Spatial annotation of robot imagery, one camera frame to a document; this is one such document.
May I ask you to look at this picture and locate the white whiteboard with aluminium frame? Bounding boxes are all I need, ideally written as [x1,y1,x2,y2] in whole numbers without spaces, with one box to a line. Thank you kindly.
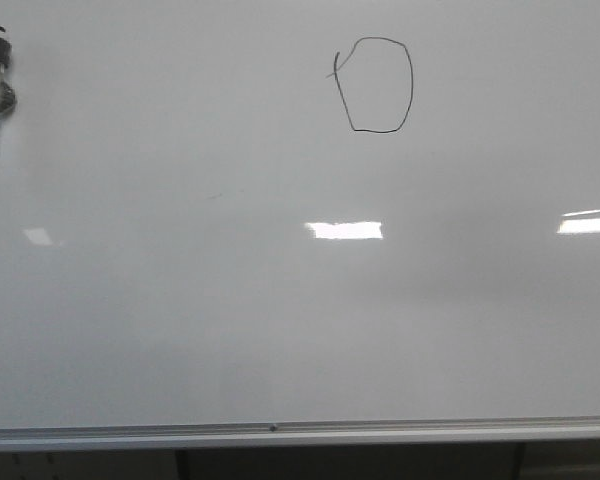
[0,1,600,451]

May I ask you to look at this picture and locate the grey pegboard panel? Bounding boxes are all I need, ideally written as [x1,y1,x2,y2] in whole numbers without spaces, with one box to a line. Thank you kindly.
[0,451,179,479]

